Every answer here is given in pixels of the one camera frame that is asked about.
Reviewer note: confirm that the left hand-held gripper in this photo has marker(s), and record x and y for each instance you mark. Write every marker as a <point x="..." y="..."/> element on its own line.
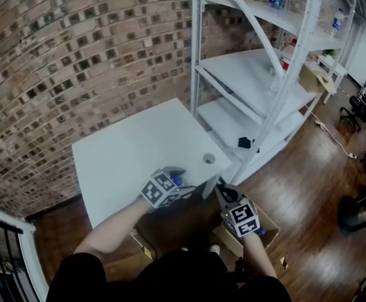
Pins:
<point x="159" y="190"/>

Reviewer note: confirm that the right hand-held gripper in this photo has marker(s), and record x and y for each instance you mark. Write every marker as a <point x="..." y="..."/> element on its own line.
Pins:
<point x="242" y="219"/>

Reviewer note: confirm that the brown cardboard box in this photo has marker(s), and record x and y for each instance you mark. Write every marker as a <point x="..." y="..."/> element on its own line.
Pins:
<point x="230" y="241"/>

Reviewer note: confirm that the person's left forearm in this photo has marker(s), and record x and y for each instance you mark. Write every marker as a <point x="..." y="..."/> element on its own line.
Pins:
<point x="114" y="228"/>

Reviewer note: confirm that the person's right forearm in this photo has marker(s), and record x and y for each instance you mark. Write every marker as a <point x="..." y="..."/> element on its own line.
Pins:
<point x="260" y="256"/>

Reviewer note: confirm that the person's white shoe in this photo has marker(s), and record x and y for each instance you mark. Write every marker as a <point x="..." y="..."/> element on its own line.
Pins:
<point x="214" y="248"/>

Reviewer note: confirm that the small black object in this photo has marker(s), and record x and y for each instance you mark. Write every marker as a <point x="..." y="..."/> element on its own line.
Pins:
<point x="245" y="143"/>

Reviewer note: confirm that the white table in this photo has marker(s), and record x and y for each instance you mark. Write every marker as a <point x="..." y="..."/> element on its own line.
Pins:
<point x="123" y="143"/>

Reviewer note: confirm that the person's black clothing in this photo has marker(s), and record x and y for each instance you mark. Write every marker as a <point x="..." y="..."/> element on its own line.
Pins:
<point x="170" y="278"/>

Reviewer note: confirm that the white power strip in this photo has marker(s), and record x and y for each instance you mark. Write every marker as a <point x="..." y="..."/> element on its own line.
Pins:
<point x="352" y="156"/>
<point x="319" y="124"/>

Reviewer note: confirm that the white metal shelving rack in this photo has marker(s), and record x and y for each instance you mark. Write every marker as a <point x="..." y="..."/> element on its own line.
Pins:
<point x="242" y="71"/>

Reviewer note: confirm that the cardboard carton with folded flaps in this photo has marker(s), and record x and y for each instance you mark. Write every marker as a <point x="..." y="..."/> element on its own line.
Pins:
<point x="313" y="80"/>

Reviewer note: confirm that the clear bottle red label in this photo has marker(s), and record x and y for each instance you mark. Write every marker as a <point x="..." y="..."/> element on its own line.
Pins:
<point x="285" y="63"/>

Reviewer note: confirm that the black office chair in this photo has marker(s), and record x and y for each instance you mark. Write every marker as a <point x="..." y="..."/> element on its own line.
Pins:
<point x="351" y="115"/>

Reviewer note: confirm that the small white desk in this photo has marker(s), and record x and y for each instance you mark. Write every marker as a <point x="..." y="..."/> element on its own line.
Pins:
<point x="330" y="66"/>

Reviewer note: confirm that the green potted plant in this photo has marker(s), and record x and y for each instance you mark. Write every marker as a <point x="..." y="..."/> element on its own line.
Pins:
<point x="329" y="53"/>

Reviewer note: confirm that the black metal railing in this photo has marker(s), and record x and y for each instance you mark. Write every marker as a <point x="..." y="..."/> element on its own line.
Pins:
<point x="0" y="256"/>

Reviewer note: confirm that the white railing frame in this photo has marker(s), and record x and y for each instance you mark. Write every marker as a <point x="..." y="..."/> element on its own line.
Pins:
<point x="29" y="247"/>

